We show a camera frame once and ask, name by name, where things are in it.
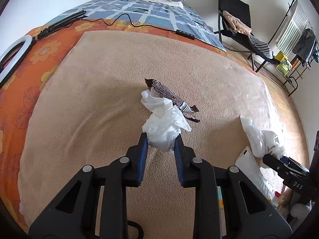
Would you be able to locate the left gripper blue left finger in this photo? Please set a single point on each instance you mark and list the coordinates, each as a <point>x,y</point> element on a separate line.
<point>137,155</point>

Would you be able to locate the white ring light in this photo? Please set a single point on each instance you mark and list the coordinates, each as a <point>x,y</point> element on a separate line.
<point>13,56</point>

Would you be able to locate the dark garment on rack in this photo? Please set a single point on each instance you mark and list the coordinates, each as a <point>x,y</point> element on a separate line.
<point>305,45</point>

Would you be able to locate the brown Snickers wrapper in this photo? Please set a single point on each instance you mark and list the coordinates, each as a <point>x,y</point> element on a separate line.
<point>165,92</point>

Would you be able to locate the striped garment on chair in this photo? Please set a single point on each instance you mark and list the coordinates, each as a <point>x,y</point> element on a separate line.
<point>261,47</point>

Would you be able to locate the long white snack wrapper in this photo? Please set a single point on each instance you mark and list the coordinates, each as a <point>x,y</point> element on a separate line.
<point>247,164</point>

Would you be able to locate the white plastic bag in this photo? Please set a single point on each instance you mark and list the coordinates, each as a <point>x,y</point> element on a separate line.
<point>165,123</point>
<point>262,142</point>

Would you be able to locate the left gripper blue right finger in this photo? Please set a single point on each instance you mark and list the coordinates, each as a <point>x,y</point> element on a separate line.
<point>186,172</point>

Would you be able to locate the beige clothes on chair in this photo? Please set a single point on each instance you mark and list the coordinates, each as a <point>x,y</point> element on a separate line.
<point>236,24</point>

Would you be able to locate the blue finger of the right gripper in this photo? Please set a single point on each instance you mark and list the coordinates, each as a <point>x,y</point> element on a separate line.
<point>274,162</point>

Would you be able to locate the beige fleece blanket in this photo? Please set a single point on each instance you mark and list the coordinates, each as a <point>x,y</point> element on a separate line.
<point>90,110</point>

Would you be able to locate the blue checkered bed cover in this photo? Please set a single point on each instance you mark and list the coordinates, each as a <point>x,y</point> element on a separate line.
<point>142,12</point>

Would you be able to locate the white radiator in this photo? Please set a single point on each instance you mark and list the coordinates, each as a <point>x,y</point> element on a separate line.
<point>292,29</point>

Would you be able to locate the black folding chair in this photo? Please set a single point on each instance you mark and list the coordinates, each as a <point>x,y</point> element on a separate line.
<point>240,10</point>

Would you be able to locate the black ring light stand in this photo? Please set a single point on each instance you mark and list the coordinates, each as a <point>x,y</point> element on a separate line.
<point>65,22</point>

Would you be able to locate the black clothes drying rack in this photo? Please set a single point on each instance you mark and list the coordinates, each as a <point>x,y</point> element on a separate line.
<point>289,82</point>

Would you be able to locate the yellow crate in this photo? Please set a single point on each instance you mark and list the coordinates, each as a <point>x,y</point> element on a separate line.
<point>284,66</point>

